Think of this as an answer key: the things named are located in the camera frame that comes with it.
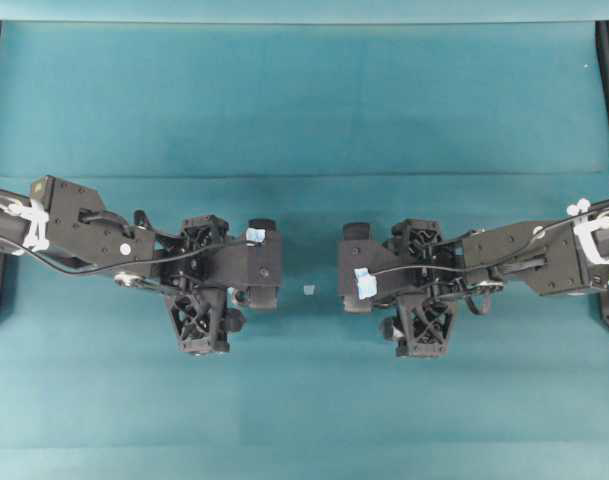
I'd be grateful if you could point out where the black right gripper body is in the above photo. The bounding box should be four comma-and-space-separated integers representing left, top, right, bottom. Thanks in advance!
378, 219, 462, 358

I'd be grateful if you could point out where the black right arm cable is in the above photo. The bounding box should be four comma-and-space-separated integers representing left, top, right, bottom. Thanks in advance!
371, 204, 609, 281

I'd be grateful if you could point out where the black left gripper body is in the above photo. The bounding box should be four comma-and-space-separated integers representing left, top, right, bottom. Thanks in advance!
156, 215, 245, 356

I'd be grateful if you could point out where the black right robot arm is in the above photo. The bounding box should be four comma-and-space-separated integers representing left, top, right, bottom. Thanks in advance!
370, 199, 609, 358

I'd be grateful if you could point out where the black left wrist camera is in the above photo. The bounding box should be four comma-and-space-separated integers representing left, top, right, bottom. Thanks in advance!
214, 218, 283, 310

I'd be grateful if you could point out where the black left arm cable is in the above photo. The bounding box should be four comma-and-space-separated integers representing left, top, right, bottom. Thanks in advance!
13, 234, 253, 276

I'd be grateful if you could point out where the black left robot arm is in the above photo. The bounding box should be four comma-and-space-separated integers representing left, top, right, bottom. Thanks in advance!
0, 176, 244, 356

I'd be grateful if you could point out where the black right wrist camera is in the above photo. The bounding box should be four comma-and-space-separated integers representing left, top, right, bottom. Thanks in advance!
337, 222, 399, 314

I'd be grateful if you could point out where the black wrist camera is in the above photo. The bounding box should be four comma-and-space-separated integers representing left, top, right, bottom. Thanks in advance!
214, 218, 283, 310
337, 222, 399, 314

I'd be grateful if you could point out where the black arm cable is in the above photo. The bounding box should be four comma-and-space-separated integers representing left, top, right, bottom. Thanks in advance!
371, 204, 609, 281
13, 234, 253, 276

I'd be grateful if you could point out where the teal table mat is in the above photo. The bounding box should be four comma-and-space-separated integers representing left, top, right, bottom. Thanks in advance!
0, 22, 609, 479

